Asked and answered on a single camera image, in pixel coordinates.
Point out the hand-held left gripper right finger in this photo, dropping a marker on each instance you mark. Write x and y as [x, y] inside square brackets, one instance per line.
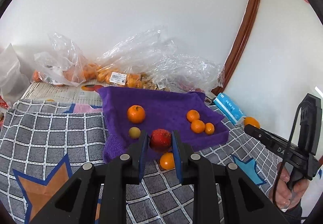
[176, 156]

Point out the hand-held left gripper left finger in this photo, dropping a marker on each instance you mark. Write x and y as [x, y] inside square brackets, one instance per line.
[143, 156]

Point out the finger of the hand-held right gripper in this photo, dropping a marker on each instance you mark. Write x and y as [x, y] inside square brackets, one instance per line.
[260, 135]

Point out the red apple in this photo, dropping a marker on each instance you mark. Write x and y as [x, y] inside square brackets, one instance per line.
[160, 140]

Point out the purple towel covered tray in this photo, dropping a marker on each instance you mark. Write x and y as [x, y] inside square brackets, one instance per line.
[164, 108]

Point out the person's right forearm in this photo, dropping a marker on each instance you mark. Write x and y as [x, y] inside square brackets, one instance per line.
[294, 214]

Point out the bagged small red fruits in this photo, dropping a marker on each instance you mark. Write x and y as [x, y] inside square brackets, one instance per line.
[188, 87]

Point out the bagged small yellow fruits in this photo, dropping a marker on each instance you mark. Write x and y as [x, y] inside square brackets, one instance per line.
[151, 85]

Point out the person's right hand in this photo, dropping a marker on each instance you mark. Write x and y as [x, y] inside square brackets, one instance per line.
[284, 193]

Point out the small yellow green fruit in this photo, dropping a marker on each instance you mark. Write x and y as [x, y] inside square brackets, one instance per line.
[134, 132]

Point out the blue tissue pack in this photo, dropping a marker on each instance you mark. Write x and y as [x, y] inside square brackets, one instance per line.
[231, 109]

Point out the orange with stem mark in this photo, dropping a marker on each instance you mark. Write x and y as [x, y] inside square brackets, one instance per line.
[136, 113]

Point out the pile of bagged oranges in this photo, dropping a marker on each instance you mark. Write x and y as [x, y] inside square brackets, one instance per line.
[87, 71]
[131, 80]

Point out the grey checkered blanket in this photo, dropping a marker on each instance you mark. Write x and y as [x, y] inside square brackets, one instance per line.
[58, 133]

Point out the clear plastic bag white label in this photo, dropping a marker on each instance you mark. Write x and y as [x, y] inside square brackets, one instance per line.
[166, 45]
[126, 57]

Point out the printed cardboard sheet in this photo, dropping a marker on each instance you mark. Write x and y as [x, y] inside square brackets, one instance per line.
[60, 91]

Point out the red paper bag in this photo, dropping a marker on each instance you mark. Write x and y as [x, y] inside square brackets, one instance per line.
[2, 103]

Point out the brown wooden door frame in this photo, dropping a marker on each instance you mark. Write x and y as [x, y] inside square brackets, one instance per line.
[246, 25]

